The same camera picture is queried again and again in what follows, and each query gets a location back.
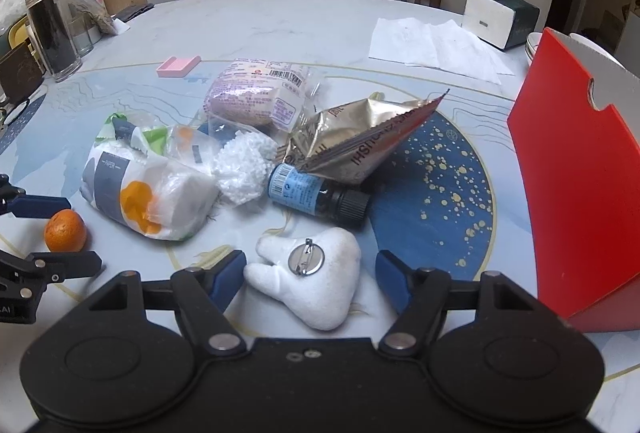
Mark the white plush tooth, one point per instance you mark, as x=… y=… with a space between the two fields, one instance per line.
x=325 y=298

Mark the pink packaged bread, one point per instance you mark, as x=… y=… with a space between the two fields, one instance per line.
x=250 y=93

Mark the white plastic bag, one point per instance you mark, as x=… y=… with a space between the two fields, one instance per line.
x=12 y=8

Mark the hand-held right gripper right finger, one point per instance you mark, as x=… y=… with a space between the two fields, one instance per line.
x=392 y=280

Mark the white paper sheets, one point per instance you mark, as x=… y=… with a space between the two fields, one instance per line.
x=425 y=45

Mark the small clear orange print packet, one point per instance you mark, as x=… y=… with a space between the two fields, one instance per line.
x=187 y=145

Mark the glass jar with dark contents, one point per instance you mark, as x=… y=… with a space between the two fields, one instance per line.
x=50 y=38

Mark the white plate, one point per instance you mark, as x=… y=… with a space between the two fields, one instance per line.
x=532 y=48

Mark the bag of white beads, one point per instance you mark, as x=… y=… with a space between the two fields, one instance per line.
x=240 y=173

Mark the white bowl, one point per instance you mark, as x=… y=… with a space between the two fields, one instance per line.
x=595 y=45

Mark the dark brown box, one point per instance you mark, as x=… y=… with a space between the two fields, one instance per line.
x=20 y=73

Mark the tangerine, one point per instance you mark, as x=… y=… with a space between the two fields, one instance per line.
x=65 y=230

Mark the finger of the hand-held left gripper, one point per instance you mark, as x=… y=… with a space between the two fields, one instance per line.
x=40 y=207
x=70 y=263

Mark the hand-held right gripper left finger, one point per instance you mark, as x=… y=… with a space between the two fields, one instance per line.
x=227 y=278

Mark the white cardboard box red edges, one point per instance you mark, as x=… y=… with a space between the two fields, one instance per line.
x=565 y=193

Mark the marble patterned desktop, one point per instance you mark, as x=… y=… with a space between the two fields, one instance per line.
x=310 y=28

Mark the silver foil bag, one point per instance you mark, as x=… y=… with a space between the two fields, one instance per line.
x=360 y=138

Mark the green white tissue box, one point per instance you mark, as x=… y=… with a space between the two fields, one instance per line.
x=487 y=20

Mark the white orange print tissue pack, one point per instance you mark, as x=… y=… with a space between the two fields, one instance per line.
x=115 y=178

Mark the dark bottle with blue label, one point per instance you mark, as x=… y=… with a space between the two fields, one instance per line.
x=300 y=190

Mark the pink binder clip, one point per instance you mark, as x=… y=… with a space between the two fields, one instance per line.
x=175 y=68

